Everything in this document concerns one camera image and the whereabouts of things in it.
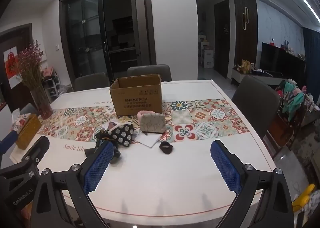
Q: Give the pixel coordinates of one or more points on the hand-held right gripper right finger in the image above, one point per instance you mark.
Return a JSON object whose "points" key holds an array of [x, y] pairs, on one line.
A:
{"points": [[225, 165]]}

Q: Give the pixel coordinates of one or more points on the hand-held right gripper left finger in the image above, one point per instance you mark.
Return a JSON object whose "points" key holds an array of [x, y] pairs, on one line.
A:
{"points": [[100, 163]]}

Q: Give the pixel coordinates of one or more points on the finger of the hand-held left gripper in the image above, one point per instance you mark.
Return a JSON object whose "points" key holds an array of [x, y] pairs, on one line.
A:
{"points": [[37, 149], [7, 141]]}

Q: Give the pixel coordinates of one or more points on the white cloth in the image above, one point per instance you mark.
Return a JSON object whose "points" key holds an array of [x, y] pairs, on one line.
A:
{"points": [[149, 140]]}

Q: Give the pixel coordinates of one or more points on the brown cardboard box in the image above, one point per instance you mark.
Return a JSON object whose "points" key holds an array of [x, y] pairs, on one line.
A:
{"points": [[135, 100]]}

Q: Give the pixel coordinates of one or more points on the yellow woven tissue box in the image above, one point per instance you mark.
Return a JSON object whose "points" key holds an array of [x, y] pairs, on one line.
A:
{"points": [[27, 133]]}

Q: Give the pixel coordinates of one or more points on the dark cloth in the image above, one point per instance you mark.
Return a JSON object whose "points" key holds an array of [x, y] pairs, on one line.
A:
{"points": [[102, 136]]}

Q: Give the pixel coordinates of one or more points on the black white checkered pouch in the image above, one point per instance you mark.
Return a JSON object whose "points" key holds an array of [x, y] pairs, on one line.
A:
{"points": [[122, 135]]}

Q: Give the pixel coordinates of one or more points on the glass vase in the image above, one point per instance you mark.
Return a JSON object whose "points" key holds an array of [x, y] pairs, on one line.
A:
{"points": [[42, 105]]}

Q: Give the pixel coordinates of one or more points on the black hair scrunchie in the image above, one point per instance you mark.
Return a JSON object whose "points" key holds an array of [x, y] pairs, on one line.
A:
{"points": [[166, 148]]}

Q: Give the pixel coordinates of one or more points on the white shoe rack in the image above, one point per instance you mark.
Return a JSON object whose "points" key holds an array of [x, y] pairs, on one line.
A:
{"points": [[51, 85]]}

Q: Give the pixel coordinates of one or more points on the grey floral pouch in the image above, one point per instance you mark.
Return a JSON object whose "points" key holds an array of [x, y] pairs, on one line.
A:
{"points": [[152, 123]]}

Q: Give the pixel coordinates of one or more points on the grey dining chair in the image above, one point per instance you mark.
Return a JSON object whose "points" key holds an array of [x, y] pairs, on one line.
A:
{"points": [[150, 72], [91, 81], [257, 103]]}

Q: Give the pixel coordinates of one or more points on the clothes drying rack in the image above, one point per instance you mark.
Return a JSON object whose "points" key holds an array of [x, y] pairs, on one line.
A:
{"points": [[287, 130]]}

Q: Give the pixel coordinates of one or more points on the dried pink flowers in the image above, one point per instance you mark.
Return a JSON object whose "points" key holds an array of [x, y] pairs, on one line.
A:
{"points": [[30, 65]]}

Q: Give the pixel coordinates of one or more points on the yellow toy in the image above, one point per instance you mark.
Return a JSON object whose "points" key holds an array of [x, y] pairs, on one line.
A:
{"points": [[303, 198]]}

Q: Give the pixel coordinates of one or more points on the white television cabinet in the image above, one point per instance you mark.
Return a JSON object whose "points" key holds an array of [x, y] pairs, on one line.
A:
{"points": [[252, 77]]}

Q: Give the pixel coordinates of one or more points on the teal garment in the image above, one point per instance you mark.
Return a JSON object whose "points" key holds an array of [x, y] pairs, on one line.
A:
{"points": [[293, 98]]}

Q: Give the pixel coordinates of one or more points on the yellow packets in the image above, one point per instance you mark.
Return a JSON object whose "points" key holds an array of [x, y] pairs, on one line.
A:
{"points": [[247, 65]]}

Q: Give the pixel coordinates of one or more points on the white drawer cabinet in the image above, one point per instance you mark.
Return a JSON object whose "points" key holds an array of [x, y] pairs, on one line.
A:
{"points": [[208, 56]]}

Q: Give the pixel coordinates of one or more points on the black television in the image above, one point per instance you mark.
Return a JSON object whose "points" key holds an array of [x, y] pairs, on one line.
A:
{"points": [[282, 60]]}

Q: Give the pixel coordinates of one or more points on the dark wooden door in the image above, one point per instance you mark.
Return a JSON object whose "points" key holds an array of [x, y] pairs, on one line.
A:
{"points": [[222, 40]]}

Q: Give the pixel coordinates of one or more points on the dark glass sliding door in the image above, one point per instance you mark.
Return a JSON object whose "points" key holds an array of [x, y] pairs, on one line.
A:
{"points": [[87, 30]]}

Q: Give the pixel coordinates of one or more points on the blue curtain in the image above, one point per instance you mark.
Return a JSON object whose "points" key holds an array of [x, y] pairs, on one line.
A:
{"points": [[312, 60]]}

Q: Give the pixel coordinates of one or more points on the red wall poster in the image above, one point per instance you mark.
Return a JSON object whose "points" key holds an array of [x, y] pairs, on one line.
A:
{"points": [[10, 65]]}

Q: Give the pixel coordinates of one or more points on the gold wall lamp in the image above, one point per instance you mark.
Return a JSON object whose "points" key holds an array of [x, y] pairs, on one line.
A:
{"points": [[245, 17]]}

